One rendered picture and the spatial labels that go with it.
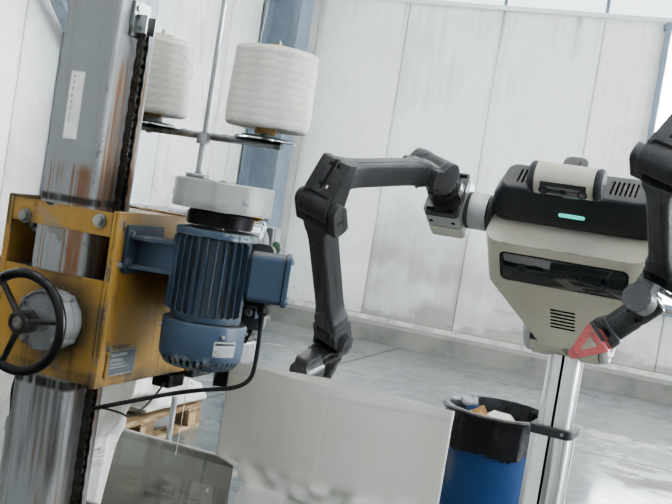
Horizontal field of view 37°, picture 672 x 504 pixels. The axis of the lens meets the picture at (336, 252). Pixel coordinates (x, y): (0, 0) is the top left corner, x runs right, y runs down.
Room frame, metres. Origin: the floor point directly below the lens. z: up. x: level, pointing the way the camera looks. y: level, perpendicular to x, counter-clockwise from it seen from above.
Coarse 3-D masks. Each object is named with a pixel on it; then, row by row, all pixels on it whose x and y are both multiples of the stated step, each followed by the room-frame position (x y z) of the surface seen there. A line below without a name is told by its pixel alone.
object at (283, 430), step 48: (288, 384) 2.00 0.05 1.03; (336, 384) 2.06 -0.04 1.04; (240, 432) 2.06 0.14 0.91; (288, 432) 1.99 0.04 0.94; (336, 432) 1.95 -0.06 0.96; (384, 432) 1.94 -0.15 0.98; (432, 432) 1.93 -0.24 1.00; (288, 480) 1.99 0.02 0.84; (336, 480) 1.95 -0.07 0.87; (384, 480) 1.94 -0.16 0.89; (432, 480) 1.93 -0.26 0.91
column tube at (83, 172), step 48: (96, 0) 1.76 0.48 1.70; (144, 0) 1.80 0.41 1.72; (96, 48) 1.76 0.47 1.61; (96, 96) 1.75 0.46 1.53; (144, 96) 1.84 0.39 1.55; (48, 144) 1.78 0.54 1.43; (96, 144) 1.74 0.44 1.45; (48, 192) 1.78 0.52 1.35; (96, 192) 1.75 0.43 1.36; (48, 240) 1.77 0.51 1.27; (96, 240) 1.77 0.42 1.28; (48, 384) 1.75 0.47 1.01; (48, 432) 1.75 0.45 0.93; (48, 480) 1.74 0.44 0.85
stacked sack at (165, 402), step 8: (184, 384) 5.52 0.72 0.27; (192, 384) 5.60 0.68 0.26; (200, 384) 5.65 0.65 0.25; (152, 392) 5.21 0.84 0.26; (160, 392) 5.26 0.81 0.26; (200, 392) 5.61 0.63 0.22; (152, 400) 5.17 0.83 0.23; (160, 400) 5.23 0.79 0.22; (168, 400) 5.31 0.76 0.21; (192, 400) 5.55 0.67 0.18; (136, 408) 5.15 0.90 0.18; (144, 408) 5.14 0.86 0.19; (152, 408) 5.18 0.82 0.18; (160, 408) 5.26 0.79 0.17
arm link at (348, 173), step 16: (320, 160) 2.00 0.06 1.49; (336, 160) 1.99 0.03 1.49; (352, 160) 2.03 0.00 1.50; (368, 160) 2.07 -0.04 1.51; (384, 160) 2.12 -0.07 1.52; (400, 160) 2.16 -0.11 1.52; (416, 160) 2.21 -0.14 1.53; (320, 176) 1.99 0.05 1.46; (336, 176) 1.97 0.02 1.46; (352, 176) 1.98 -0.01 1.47; (368, 176) 2.05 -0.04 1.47; (384, 176) 2.10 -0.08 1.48; (400, 176) 2.15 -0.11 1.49; (416, 176) 2.20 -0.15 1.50; (432, 176) 2.22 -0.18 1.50; (448, 176) 2.25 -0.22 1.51; (304, 192) 2.00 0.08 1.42; (320, 192) 1.98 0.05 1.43; (336, 192) 1.96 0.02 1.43; (448, 192) 2.28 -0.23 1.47; (304, 208) 2.00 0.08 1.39; (320, 208) 1.97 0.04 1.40
